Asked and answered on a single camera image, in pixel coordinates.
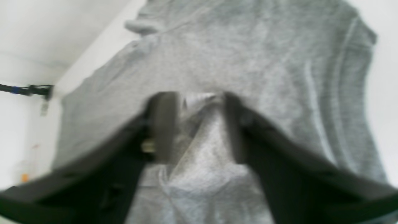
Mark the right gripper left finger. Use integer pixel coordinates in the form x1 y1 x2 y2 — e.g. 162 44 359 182
0 92 179 224

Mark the grey T-shirt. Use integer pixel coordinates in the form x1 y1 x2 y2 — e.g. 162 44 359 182
52 0 387 224

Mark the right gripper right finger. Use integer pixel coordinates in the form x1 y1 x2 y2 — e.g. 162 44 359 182
224 92 398 224

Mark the black clamp with cable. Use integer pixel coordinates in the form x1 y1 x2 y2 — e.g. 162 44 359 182
0 85 54 101

